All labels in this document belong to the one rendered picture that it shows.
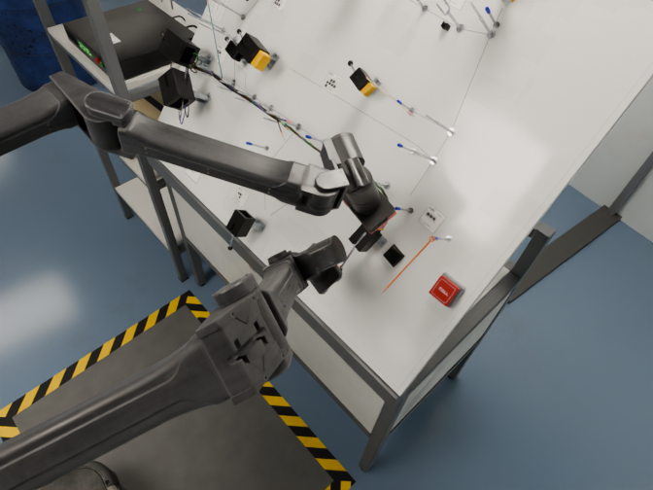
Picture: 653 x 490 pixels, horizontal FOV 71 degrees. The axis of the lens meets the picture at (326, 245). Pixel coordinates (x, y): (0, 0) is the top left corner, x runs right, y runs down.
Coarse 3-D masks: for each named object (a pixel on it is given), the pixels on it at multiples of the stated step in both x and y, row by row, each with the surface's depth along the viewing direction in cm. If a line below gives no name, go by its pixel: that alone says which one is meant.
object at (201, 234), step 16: (176, 192) 172; (192, 208) 167; (192, 224) 178; (208, 224) 162; (192, 240) 191; (208, 240) 173; (208, 256) 185; (224, 256) 168; (224, 272) 179; (240, 272) 164; (256, 272) 151
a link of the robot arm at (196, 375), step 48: (192, 336) 43; (240, 336) 42; (144, 384) 40; (192, 384) 40; (240, 384) 41; (48, 432) 40; (96, 432) 40; (144, 432) 41; (0, 480) 39; (48, 480) 40
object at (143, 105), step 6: (150, 96) 181; (156, 96) 182; (132, 102) 180; (138, 102) 180; (144, 102) 180; (150, 102) 179; (156, 102) 179; (162, 102) 180; (138, 108) 178; (144, 108) 178; (150, 108) 177; (156, 108) 177; (162, 108) 177; (150, 114) 176; (156, 114) 175
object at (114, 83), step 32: (32, 0) 165; (96, 0) 126; (160, 0) 188; (64, 32) 169; (96, 32) 131; (64, 64) 182; (128, 96) 149; (128, 160) 186; (128, 192) 232; (160, 192) 184; (160, 224) 197
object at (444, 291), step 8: (440, 280) 100; (448, 280) 99; (432, 288) 101; (440, 288) 100; (448, 288) 99; (456, 288) 98; (432, 296) 101; (440, 296) 100; (448, 296) 99; (448, 304) 100
